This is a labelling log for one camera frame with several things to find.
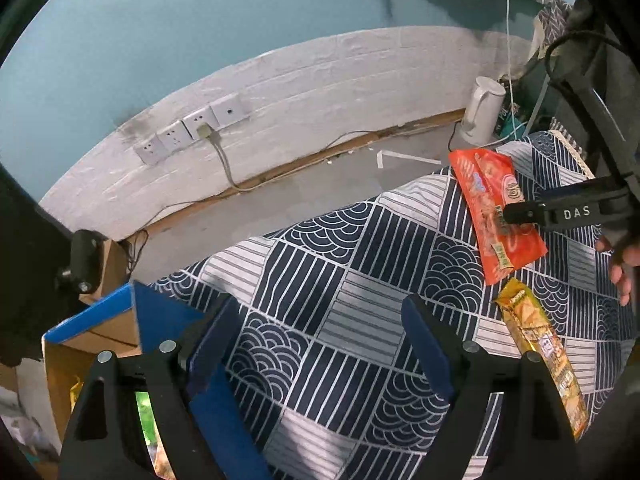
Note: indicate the green snack packet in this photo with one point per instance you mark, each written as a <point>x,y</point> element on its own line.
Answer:
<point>145,410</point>

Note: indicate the orange-red snack bag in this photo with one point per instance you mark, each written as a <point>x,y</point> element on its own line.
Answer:
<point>480,190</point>

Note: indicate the white wall socket with plug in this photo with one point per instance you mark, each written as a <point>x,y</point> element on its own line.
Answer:
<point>192,121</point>

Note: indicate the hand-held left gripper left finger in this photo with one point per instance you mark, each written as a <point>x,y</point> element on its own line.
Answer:
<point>214,340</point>

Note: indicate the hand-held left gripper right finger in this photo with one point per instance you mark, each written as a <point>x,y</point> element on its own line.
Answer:
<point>425,342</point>

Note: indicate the dark bulky object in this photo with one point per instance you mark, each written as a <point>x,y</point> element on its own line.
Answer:
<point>30,260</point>

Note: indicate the navy patterned tablecloth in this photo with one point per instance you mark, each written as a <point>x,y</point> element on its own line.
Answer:
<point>350,260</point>

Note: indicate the teal plastic item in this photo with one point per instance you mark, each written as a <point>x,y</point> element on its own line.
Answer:
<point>510,127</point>

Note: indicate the white electric kettle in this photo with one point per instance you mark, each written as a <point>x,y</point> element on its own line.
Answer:
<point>482,110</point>

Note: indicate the patterned fabric piece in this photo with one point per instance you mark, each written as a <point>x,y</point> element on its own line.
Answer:
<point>552,25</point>

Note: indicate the long yellow snack packet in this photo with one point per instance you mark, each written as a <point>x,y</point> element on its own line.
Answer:
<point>540,340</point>

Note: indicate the blue cardboard box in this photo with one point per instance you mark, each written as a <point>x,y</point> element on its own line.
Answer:
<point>160,320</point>

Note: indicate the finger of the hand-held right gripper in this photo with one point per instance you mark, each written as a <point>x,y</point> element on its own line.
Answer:
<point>525,212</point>

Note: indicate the person's right hand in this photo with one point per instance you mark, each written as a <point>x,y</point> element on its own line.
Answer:
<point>622,282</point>

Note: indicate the beige power plug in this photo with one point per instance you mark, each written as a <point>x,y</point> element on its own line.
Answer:
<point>204,131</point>

